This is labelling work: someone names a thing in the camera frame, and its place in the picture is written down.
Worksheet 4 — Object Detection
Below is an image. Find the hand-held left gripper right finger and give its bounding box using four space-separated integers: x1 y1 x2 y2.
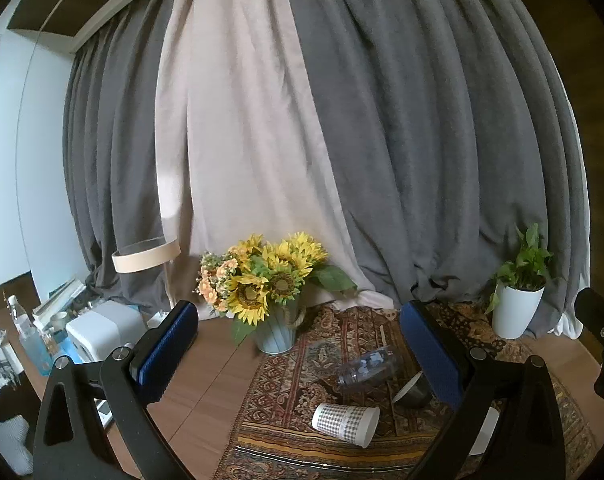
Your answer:
399 299 568 480

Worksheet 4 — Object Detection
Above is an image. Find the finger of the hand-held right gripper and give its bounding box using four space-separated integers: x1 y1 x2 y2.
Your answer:
574 287 604 411

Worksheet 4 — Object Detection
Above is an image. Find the green potted plant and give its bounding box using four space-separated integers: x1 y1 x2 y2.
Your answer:
484 223 556 314

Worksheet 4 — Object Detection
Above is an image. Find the patterned rug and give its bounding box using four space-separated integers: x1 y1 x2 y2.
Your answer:
214 302 604 480

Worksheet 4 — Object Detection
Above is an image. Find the sunflower bouquet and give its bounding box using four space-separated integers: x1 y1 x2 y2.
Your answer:
197 231 359 346

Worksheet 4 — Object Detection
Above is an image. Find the blue tinted bottle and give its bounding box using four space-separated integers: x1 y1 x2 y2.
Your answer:
28 329 56 377

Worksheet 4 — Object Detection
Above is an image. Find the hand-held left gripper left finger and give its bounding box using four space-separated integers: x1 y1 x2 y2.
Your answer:
34 300 200 480

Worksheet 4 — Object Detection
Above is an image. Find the grey curtain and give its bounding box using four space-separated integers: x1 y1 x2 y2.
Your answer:
276 0 589 337
62 0 179 312

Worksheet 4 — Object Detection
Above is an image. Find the white plant pot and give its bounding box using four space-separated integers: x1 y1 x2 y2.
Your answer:
491 282 548 340

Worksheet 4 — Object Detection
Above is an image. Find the stack of books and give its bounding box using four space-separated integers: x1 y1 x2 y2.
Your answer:
31 277 88 322

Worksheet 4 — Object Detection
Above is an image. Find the glass bottle with white cap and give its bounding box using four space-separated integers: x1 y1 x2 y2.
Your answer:
6 294 38 357

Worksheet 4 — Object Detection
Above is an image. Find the white knitted cloth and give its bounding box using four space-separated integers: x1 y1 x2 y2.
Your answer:
0 415 33 477

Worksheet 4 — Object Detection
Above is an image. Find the white appliance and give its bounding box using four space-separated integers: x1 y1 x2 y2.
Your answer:
65 299 148 362

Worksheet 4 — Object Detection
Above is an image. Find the checkered paper cup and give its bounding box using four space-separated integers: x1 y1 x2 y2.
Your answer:
312 402 381 449

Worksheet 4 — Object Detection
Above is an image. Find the white sheer curtain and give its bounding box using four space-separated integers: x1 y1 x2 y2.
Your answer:
549 110 591 339

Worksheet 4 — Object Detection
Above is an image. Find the black bowl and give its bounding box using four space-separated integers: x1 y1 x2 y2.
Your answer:
391 371 433 409

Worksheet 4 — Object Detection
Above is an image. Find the beige curtain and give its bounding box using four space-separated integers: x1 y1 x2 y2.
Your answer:
154 0 399 317

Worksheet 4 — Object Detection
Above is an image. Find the light blue bucket vase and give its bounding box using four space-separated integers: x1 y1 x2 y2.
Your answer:
254 302 308 356

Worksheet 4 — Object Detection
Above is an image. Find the dark wooden curtain pelmet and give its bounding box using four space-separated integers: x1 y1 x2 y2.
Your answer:
6 0 203 54

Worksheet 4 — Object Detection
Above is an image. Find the clear plastic bottle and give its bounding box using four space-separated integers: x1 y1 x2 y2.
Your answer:
334 343 401 392

